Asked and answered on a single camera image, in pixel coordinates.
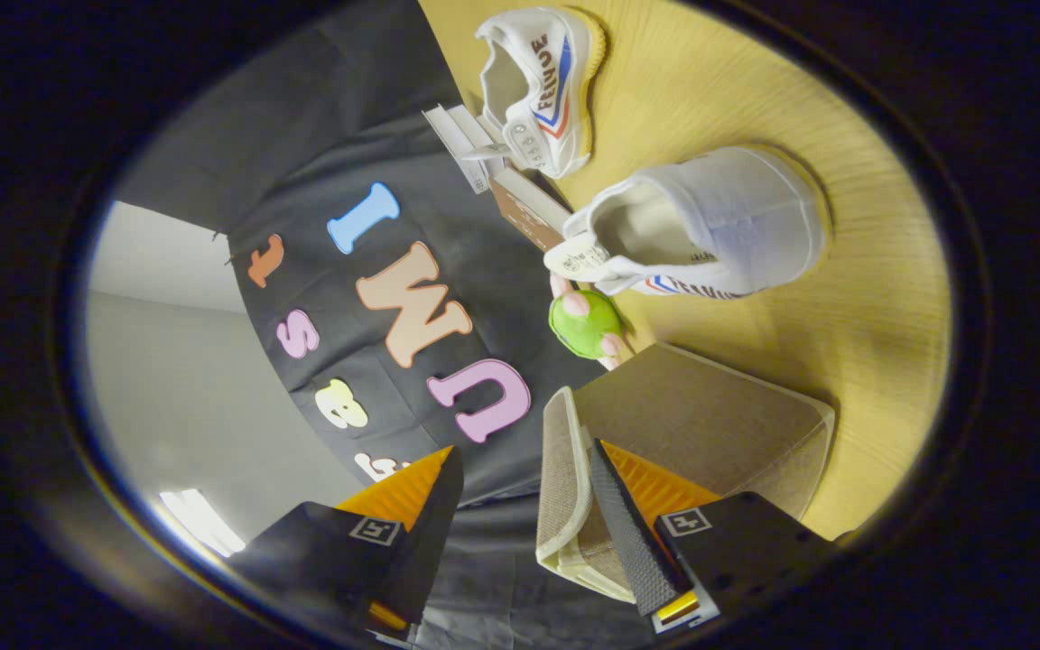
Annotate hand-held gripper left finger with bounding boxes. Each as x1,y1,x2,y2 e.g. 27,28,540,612
229,445,465,642

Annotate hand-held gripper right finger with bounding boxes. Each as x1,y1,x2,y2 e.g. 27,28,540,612
589,438,837,635

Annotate beige fabric storage box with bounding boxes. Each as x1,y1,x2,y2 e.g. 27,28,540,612
535,341,837,604

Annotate white canvas shoe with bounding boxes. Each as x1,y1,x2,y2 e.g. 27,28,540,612
475,7,607,180
543,146,832,301

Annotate green plush toy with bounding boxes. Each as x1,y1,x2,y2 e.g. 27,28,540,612
549,274,634,371

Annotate ceiling light panel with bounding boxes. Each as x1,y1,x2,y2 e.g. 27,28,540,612
159,487,247,558

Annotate brown cover book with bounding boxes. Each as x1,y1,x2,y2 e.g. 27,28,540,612
488,167,575,254

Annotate white book dark cover picture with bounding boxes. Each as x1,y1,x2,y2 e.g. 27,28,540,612
422,104,491,195

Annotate plain white book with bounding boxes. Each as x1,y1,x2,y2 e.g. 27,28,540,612
461,107,512,172

